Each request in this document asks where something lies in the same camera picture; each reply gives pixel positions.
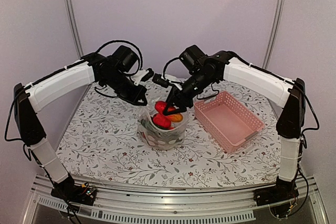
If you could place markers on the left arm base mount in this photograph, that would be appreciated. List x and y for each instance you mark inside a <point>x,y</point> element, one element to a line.
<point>84,194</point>

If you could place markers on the red wrinkled apple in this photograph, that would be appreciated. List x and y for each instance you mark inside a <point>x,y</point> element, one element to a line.
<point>161,121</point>

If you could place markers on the aluminium frame post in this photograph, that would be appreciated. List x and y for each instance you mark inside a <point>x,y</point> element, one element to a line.
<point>73,27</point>
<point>273,33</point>

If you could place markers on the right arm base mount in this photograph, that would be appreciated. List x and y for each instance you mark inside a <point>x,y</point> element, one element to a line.
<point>280,200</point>

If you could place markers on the clear zip top bag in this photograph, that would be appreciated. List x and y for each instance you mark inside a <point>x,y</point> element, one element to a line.
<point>160,131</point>

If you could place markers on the left aluminium frame post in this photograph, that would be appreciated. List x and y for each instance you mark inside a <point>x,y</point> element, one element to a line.
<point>73,27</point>

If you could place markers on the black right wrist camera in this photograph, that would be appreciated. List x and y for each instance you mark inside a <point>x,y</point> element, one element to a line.
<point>164,81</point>

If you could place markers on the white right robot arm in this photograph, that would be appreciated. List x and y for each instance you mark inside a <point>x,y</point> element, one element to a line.
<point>288,94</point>

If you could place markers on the floral table cloth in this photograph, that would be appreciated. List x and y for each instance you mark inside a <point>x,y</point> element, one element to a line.
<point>101,141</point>

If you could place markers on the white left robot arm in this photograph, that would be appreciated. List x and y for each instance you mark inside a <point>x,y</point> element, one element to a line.
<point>33,97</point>

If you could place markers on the right aluminium frame post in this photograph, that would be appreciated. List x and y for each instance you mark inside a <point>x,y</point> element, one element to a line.
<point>273,33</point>

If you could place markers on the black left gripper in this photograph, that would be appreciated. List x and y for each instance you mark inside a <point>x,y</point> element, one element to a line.
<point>140,92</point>

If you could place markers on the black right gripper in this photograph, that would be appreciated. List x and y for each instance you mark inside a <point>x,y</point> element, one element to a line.
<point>172,96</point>

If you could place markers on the aluminium front rail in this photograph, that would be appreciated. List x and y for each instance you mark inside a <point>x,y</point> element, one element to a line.
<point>128,203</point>

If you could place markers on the red chili pepper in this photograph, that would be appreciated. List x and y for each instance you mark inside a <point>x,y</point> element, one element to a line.
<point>175,117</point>

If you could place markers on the pink plastic basket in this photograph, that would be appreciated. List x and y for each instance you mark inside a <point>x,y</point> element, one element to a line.
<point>228,121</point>

